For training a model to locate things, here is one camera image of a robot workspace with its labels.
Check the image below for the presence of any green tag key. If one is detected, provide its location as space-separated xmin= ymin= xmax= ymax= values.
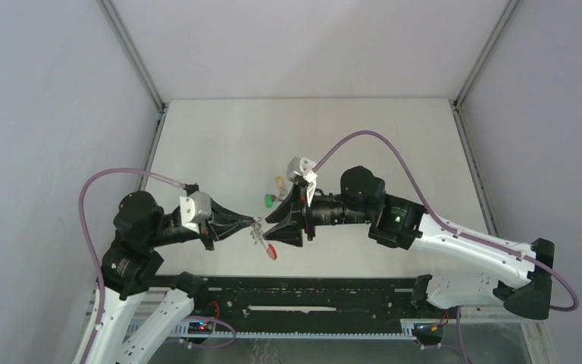
xmin=264 ymin=194 xmax=285 ymax=209

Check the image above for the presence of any metal keyring holder red handle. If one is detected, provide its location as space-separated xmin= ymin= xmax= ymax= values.
xmin=250 ymin=217 xmax=277 ymax=261

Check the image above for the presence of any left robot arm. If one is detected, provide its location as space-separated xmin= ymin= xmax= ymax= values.
xmin=74 ymin=191 xmax=255 ymax=363

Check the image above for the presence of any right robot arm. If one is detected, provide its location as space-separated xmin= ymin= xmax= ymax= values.
xmin=263 ymin=166 xmax=555 ymax=320

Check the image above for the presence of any yellow tag key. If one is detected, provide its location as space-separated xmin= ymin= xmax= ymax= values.
xmin=275 ymin=175 xmax=288 ymax=200

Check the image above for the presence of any electronics board with leds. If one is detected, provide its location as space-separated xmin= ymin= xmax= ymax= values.
xmin=187 ymin=322 xmax=214 ymax=334

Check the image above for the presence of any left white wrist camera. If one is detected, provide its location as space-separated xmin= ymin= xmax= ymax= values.
xmin=180 ymin=191 xmax=211 ymax=233

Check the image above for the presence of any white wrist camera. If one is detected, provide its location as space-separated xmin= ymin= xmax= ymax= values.
xmin=286 ymin=157 xmax=318 ymax=205
xmin=180 ymin=191 xmax=211 ymax=233

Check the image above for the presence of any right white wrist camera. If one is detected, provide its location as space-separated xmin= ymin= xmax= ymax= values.
xmin=286 ymin=157 xmax=318 ymax=205

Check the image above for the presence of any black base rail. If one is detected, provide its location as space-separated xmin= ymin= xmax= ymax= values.
xmin=205 ymin=276 xmax=455 ymax=336

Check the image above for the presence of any white slotted cable duct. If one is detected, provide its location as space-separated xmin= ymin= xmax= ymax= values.
xmin=125 ymin=321 xmax=423 ymax=341

